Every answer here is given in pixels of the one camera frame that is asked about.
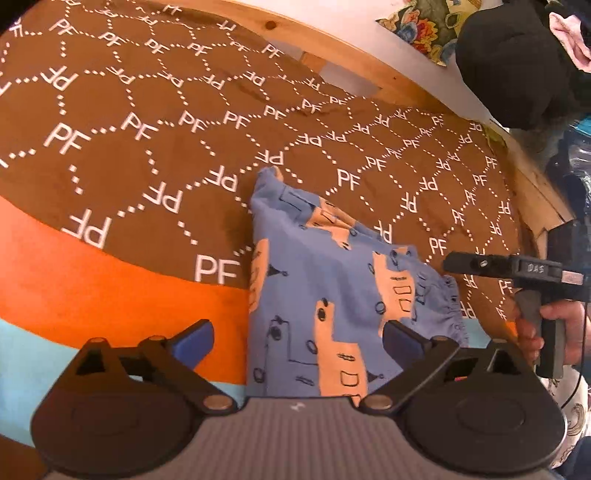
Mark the blue printed pants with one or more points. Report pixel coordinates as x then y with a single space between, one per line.
323 286

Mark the person's right hand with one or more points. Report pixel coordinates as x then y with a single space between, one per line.
575 330

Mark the pink cloth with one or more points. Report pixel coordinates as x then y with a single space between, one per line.
575 39

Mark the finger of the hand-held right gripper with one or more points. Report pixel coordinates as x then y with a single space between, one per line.
475 265

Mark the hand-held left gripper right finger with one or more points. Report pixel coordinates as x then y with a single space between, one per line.
401 342

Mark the white floral bed sheet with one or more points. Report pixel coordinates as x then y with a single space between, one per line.
575 434

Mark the colourful floral cloth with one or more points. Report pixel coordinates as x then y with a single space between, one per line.
425 27

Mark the black cloth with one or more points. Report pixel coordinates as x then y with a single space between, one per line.
508 60

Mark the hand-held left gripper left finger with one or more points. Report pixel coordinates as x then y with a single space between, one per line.
196 341

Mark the brown printed blanket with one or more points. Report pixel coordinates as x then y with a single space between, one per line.
138 184

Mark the wooden bed frame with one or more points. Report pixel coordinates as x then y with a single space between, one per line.
415 87

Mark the blue plastic bag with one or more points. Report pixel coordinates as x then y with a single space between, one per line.
577 175

